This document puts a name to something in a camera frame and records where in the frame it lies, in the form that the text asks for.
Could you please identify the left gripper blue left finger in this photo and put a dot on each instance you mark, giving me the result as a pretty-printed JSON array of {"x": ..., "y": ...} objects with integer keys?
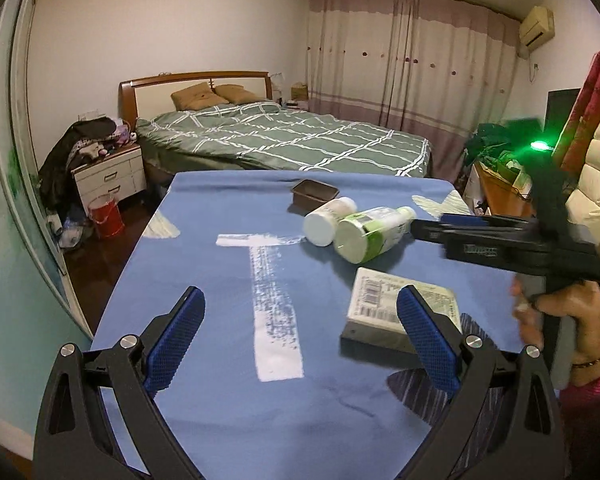
[{"x": 74, "y": 438}]

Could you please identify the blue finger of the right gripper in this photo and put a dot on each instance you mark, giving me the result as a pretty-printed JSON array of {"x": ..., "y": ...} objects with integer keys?
[{"x": 462, "y": 220}]

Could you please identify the person's right hand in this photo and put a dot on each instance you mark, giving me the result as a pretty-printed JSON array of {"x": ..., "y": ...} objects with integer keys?
[{"x": 565, "y": 324}]

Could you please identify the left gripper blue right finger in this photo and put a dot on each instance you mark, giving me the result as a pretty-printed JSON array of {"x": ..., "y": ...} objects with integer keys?
[{"x": 501, "y": 420}]

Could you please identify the wooden headboard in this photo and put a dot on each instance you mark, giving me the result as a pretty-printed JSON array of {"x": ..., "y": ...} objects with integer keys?
[{"x": 149, "y": 97}]

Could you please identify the black television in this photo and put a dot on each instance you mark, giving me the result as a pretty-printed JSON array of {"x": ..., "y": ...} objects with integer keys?
[{"x": 558, "y": 108}]

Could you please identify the sliding wardrobe door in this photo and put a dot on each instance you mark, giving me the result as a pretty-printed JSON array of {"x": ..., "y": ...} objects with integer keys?
[{"x": 36, "y": 317}]

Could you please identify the brown pillow right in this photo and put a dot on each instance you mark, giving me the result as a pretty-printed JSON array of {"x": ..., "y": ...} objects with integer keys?
[{"x": 236, "y": 94}]

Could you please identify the beige air conditioner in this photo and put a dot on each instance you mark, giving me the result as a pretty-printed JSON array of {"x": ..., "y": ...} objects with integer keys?
[{"x": 537, "y": 28}]

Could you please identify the pile of dark clothes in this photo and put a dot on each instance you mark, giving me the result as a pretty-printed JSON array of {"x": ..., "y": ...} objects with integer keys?
[{"x": 83, "y": 143}]

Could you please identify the red bucket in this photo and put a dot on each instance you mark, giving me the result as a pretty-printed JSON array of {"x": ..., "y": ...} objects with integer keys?
[{"x": 104, "y": 212}]

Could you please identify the clothes pile on desk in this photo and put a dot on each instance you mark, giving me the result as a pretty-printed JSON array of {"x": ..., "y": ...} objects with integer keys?
[{"x": 498, "y": 146}]

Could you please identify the bed with green plaid cover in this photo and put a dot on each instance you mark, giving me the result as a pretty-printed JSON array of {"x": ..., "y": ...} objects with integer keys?
[{"x": 265, "y": 135}]

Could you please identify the green white drink bottle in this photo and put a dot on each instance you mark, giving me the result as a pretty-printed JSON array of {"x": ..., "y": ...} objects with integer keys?
[{"x": 370, "y": 233}]

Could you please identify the pink striped curtain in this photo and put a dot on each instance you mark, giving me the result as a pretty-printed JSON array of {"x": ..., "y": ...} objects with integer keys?
[{"x": 433, "y": 68}]

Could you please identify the brown pillow left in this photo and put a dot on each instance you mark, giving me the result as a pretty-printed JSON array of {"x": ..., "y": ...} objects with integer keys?
[{"x": 196, "y": 97}]

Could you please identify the grey tea box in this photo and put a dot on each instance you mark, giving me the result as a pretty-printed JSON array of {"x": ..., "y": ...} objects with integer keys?
[{"x": 372, "y": 317}]

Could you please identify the white nightstand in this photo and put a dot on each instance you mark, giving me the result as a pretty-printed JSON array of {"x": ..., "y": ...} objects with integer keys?
[{"x": 121, "y": 174}]

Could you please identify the small white pill bottle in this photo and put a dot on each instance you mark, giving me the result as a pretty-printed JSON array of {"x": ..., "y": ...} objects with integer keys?
[{"x": 319, "y": 226}]

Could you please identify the brown plastic tray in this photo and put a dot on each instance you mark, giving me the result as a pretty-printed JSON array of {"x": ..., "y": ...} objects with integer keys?
[{"x": 308, "y": 195}]

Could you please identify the red hanging garment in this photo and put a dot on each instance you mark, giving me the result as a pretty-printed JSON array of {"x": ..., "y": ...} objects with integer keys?
[{"x": 577, "y": 134}]

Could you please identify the blue star tablecloth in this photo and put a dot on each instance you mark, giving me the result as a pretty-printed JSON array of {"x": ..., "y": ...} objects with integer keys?
[{"x": 339, "y": 420}]

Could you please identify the wooden desk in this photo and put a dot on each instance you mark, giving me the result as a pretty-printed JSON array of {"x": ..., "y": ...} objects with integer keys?
[{"x": 502, "y": 197}]

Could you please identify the brown pillow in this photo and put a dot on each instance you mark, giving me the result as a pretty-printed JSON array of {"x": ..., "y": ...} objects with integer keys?
[
  {"x": 196, "y": 97},
  {"x": 236, "y": 94}
]

